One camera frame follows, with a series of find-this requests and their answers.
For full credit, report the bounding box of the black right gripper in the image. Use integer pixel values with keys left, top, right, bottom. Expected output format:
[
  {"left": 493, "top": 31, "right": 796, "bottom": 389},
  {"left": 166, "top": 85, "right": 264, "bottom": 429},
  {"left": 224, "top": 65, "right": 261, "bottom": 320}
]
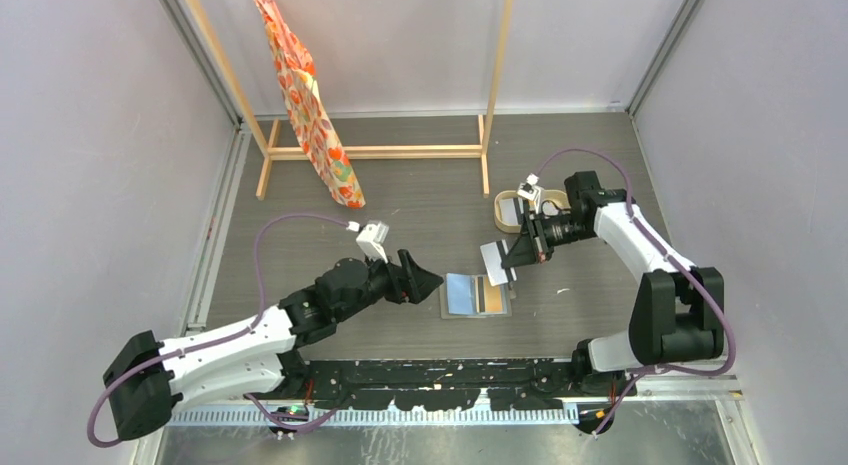
[{"left": 502, "top": 210, "right": 594, "bottom": 270}]

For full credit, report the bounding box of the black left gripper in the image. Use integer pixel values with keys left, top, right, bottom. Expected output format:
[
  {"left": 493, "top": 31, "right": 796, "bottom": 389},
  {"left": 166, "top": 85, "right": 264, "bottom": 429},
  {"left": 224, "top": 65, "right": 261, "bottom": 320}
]
[{"left": 335, "top": 247, "right": 441, "bottom": 323}]

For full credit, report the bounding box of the grey card holder wallet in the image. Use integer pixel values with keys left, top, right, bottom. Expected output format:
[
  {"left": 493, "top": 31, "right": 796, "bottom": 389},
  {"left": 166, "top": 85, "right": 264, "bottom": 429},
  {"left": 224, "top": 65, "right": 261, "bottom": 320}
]
[{"left": 439, "top": 273, "right": 516, "bottom": 319}]

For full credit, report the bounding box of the gold card black stripe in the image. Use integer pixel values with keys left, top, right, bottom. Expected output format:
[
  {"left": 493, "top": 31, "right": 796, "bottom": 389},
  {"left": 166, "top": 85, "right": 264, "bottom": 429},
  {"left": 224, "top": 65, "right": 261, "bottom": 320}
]
[{"left": 480, "top": 277, "right": 509, "bottom": 315}]

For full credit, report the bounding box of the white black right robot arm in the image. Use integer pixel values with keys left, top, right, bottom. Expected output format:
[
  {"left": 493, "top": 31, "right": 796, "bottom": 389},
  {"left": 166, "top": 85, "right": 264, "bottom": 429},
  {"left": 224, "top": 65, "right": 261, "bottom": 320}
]
[{"left": 486, "top": 171, "right": 724, "bottom": 396}]

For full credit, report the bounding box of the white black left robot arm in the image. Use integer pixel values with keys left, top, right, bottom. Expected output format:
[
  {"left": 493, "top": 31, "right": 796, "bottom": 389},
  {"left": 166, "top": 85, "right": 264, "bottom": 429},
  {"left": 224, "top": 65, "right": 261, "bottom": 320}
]
[{"left": 103, "top": 249, "right": 443, "bottom": 442}]

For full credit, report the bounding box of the cream oval tray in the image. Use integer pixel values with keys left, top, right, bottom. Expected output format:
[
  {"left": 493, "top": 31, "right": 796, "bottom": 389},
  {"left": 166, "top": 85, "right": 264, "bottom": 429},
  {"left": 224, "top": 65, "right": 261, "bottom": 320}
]
[{"left": 494, "top": 190, "right": 569, "bottom": 234}]

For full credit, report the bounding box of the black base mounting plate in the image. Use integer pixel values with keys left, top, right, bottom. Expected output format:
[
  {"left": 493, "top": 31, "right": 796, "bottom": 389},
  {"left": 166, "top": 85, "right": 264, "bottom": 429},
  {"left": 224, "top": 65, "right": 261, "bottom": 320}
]
[{"left": 254, "top": 358, "right": 627, "bottom": 411}]

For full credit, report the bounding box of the floral fabric bag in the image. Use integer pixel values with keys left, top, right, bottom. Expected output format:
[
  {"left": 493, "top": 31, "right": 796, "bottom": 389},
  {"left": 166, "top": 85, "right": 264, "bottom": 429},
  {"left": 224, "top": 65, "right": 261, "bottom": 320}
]
[{"left": 253, "top": 0, "right": 366, "bottom": 209}]

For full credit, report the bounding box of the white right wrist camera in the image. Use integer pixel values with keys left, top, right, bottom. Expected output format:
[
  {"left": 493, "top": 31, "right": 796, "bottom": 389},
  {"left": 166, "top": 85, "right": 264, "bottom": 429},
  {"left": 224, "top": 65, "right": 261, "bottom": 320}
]
[{"left": 516, "top": 173, "right": 544, "bottom": 205}]

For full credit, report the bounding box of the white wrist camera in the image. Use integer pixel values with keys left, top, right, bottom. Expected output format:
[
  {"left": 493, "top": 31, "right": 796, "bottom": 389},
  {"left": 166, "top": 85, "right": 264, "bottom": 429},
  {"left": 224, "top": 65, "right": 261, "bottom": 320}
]
[
  {"left": 346, "top": 220, "right": 390, "bottom": 263},
  {"left": 516, "top": 173, "right": 544, "bottom": 205}
]

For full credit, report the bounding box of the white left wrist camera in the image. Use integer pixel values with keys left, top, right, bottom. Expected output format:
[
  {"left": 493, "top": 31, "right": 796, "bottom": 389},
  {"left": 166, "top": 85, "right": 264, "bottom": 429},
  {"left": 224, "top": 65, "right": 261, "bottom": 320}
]
[{"left": 346, "top": 220, "right": 390, "bottom": 263}]

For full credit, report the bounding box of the wooden rack frame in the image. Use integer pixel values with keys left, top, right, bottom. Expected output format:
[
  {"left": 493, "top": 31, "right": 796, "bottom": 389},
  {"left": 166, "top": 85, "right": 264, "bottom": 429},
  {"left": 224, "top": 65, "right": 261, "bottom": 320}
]
[{"left": 184, "top": 0, "right": 514, "bottom": 200}]

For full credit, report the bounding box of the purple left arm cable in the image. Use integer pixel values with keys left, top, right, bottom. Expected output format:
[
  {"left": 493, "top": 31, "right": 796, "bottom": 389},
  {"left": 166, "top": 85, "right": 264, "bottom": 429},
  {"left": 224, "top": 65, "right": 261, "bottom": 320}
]
[{"left": 87, "top": 213, "right": 362, "bottom": 449}]

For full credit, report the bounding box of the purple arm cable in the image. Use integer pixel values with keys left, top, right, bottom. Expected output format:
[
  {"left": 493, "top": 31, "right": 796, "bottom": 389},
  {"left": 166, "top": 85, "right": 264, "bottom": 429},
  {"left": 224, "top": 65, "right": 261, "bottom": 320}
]
[
  {"left": 533, "top": 147, "right": 738, "bottom": 437},
  {"left": 87, "top": 213, "right": 362, "bottom": 449}
]

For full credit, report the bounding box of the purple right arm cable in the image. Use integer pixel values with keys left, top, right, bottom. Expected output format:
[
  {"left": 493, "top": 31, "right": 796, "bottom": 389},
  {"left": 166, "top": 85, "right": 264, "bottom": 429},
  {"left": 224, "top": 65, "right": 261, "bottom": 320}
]
[{"left": 533, "top": 147, "right": 738, "bottom": 437}]

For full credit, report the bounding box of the aluminium front rail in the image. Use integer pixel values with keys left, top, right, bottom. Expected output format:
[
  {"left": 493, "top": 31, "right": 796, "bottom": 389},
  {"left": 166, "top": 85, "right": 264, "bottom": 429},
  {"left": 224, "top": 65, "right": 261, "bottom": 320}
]
[{"left": 140, "top": 355, "right": 743, "bottom": 407}]

